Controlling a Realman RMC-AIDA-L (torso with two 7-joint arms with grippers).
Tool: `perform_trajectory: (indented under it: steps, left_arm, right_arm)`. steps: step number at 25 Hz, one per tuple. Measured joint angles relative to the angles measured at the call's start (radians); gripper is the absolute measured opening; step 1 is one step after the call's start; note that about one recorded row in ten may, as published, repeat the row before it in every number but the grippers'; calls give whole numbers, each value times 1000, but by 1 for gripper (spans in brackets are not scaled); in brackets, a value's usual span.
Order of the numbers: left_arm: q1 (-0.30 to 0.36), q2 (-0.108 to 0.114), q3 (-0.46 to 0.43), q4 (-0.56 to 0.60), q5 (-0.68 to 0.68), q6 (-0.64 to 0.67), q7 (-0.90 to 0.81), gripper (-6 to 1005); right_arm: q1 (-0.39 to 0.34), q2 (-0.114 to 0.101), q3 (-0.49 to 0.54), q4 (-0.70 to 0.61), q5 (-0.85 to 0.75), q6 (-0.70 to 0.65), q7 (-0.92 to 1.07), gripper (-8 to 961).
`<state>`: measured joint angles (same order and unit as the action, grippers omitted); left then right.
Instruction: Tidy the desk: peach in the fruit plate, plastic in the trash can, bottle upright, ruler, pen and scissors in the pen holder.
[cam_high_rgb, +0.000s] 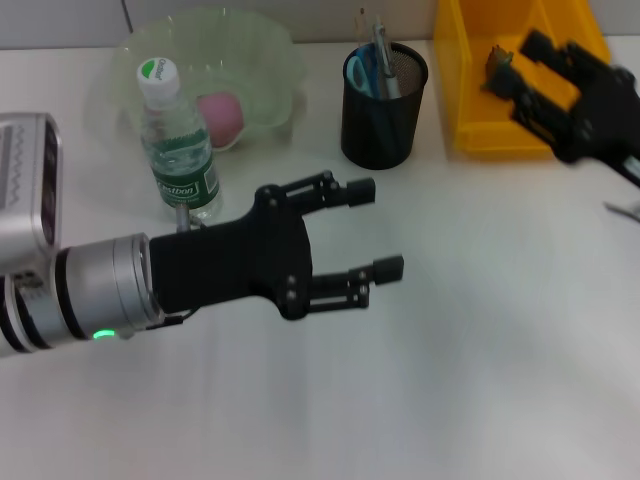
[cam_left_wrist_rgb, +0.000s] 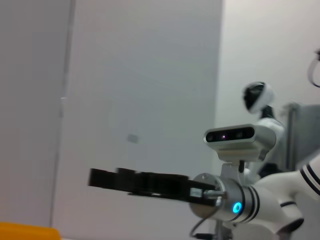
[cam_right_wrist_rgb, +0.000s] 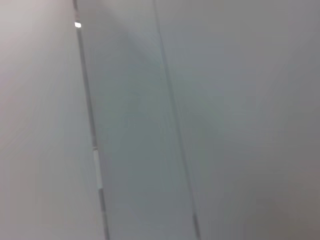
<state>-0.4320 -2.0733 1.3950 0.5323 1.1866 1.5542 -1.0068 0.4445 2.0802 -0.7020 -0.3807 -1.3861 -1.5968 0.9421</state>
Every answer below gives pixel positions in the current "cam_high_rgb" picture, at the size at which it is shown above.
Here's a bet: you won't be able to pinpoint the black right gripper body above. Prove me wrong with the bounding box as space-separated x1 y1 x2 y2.
553 63 640 179

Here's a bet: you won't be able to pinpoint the green plastic wrapper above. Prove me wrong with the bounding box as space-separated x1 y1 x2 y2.
479 44 517 95

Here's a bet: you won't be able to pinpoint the left gripper cable with plug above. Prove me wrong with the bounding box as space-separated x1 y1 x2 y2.
144 201 210 331

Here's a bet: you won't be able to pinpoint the green translucent fruit bowl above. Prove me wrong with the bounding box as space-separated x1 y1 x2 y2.
84 7 311 156

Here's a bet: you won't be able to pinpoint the black mesh pen cup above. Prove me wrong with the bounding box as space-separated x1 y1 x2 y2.
341 41 430 172

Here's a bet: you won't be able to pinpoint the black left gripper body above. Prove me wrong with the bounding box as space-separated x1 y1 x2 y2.
148 183 315 322

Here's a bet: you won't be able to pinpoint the transparent ruler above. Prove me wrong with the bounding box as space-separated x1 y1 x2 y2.
353 6 384 51

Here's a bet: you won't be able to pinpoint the yellow plastic bin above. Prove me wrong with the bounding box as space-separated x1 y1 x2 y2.
432 0 612 161

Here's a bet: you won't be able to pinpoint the clear water bottle green label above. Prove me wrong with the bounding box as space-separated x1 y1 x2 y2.
136 56 225 225

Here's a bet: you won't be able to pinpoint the blue scissors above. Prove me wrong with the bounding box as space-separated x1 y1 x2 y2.
347 43 389 151

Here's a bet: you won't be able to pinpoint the clear grey pen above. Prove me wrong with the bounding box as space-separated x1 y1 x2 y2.
371 13 402 100

